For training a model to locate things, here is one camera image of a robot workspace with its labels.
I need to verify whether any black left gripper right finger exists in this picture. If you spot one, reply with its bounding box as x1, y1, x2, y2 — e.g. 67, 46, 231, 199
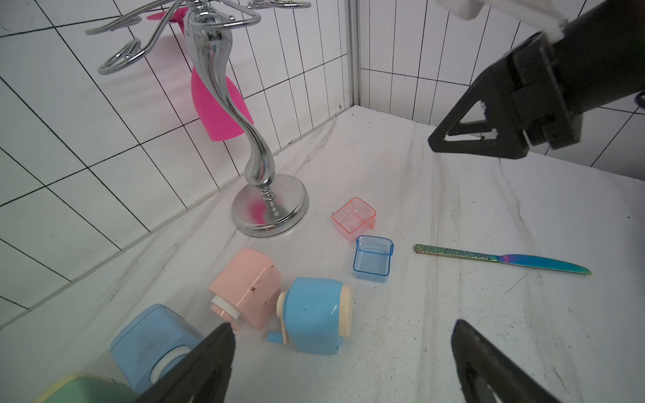
451, 319, 557, 402

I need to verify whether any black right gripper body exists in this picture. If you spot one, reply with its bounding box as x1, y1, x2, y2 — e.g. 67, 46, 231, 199
506, 34, 582, 150

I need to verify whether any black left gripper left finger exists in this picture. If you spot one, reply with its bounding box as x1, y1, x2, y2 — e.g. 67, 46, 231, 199
137, 322, 236, 402

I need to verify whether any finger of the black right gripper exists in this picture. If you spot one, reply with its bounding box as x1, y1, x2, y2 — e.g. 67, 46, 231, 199
428, 52, 532, 160

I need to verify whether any pink pencil sharpener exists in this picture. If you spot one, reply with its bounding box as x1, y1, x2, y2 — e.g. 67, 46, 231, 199
208, 248, 282, 332

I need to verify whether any light green pencil sharpener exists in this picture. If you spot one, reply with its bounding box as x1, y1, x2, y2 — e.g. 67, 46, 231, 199
35, 373, 138, 403

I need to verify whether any clear blue tray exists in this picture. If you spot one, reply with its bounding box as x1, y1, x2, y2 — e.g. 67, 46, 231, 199
353, 235, 394, 283

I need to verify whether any clear pink tray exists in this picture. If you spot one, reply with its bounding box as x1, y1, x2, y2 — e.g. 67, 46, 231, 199
331, 197, 376, 242

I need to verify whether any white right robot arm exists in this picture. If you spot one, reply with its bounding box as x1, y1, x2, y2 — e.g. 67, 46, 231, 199
428, 1, 644, 160

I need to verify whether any chrome jewelry stand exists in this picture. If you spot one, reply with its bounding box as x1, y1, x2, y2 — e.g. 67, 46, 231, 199
98, 0, 311, 238

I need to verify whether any pink wine glass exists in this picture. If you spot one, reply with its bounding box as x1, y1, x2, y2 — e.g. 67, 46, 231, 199
147, 7, 253, 142

